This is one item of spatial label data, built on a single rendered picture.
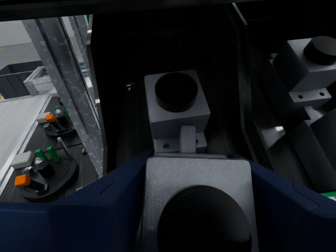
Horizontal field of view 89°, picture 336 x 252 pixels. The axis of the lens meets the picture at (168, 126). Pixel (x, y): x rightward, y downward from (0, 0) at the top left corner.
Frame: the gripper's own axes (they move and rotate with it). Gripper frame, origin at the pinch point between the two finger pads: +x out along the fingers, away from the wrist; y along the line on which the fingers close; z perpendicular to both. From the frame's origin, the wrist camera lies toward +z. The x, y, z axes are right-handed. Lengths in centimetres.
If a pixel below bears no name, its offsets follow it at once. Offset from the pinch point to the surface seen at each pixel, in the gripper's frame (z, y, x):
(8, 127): -27, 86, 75
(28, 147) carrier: -22, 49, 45
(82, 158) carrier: -22, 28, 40
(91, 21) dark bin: 8.7, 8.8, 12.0
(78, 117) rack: 0.4, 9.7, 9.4
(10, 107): -22, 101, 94
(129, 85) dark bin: 2.7, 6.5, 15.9
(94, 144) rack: -3.1, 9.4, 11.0
